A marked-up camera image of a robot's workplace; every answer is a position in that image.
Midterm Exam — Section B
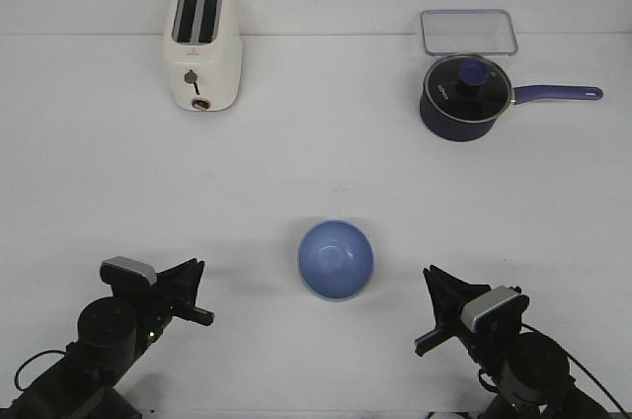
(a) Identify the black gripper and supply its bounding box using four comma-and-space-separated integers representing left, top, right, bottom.
142, 258, 214, 340
415, 265, 520, 357

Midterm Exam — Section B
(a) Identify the blue bowl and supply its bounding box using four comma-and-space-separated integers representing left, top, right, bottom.
297, 219, 375, 301

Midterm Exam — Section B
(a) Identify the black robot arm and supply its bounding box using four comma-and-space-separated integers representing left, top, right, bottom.
415, 265, 609, 418
1, 257, 214, 418

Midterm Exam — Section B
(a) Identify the dark blue saucepan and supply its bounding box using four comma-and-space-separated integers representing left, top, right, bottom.
420, 85, 603, 142

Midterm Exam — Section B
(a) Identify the glass pot lid blue knob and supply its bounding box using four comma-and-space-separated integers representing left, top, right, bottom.
424, 54, 512, 123

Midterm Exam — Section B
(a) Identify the white two-slot toaster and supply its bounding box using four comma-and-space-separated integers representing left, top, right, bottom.
162, 0, 243, 112

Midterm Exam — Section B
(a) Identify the clear rectangular container lid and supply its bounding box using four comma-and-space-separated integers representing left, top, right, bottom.
420, 9, 518, 56

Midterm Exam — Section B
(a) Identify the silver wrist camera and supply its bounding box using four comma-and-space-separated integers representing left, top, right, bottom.
460, 286, 530, 334
100, 256, 157, 287

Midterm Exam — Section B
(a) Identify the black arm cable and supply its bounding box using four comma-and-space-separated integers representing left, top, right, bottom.
13, 349, 68, 393
520, 322, 628, 415

